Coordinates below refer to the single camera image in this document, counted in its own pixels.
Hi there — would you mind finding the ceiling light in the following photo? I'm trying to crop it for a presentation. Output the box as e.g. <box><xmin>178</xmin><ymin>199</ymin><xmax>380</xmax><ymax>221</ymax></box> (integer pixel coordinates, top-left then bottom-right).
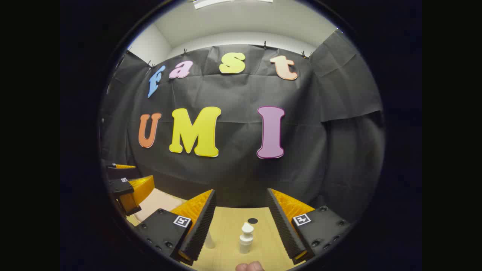
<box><xmin>193</xmin><ymin>0</ymin><xmax>273</xmax><ymax>9</ymax></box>

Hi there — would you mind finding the white pump bottle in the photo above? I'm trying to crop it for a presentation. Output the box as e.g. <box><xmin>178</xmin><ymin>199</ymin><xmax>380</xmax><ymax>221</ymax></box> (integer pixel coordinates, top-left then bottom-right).
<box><xmin>239</xmin><ymin>222</ymin><xmax>255</xmax><ymax>254</ymax></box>

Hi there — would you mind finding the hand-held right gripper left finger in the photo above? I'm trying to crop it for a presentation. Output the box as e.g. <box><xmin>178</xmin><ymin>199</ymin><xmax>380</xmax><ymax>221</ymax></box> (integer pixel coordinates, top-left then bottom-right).
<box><xmin>134</xmin><ymin>189</ymin><xmax>217</xmax><ymax>266</ymax></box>

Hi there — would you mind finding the beige suitcase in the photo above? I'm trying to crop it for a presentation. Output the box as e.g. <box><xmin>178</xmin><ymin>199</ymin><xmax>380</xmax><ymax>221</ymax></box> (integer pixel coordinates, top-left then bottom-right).
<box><xmin>134</xmin><ymin>187</ymin><xmax>188</xmax><ymax>223</ymax></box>

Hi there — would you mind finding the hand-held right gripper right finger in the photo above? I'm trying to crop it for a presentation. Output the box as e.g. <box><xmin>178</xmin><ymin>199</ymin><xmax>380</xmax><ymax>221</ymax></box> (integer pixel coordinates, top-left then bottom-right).
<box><xmin>267</xmin><ymin>188</ymin><xmax>351</xmax><ymax>265</ymax></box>

